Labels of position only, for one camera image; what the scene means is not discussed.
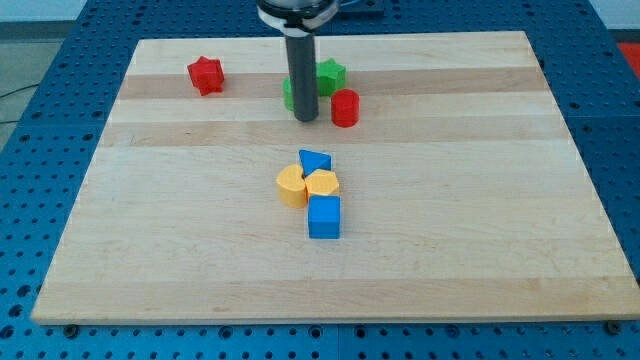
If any red cylinder block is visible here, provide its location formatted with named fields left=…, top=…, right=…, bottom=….
left=331, top=89, right=360, bottom=128

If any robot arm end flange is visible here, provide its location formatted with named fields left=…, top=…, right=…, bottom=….
left=256, top=0, right=339, bottom=37

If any yellow pentagon block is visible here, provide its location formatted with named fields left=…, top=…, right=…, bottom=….
left=304, top=169, right=340, bottom=197

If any blue triangle block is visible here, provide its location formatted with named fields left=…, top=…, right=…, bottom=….
left=299, top=149, right=332, bottom=177

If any yellow crescent block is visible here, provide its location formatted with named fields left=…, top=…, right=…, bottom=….
left=276, top=164, right=307, bottom=208

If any blue cube block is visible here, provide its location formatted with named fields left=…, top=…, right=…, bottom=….
left=307, top=196, right=341, bottom=239

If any green cylinder block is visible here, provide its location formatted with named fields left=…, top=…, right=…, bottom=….
left=282, top=77, right=294, bottom=111

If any green star block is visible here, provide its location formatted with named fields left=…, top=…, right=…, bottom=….
left=316, top=58, right=347, bottom=97

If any light wooden board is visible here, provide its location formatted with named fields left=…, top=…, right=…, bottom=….
left=31, top=31, right=639, bottom=325

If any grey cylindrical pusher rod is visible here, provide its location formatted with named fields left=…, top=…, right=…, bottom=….
left=285, top=34, right=319, bottom=122

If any red star block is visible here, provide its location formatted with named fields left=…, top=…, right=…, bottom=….
left=187, top=56, right=225, bottom=96

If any black cable on floor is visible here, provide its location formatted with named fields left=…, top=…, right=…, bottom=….
left=0, top=82, right=40, bottom=126

